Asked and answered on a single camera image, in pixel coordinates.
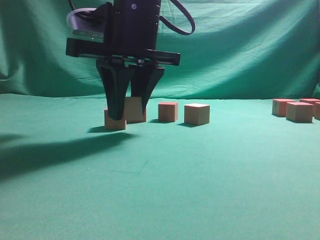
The red cube placed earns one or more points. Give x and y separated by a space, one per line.
197 114
168 111
144 116

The green cloth backdrop and cover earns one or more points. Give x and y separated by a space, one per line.
245 175

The red wooden cube edge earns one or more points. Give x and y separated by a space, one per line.
316 112

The red wooden cube back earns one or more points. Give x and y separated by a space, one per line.
309 100

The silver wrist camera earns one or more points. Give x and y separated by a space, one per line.
85 25

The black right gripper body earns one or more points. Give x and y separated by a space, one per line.
130 33

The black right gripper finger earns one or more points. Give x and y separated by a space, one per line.
143 82
115 79

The red wooden cube middle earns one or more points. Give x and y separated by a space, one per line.
299 112

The red wooden cube far-left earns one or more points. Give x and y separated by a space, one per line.
279 106

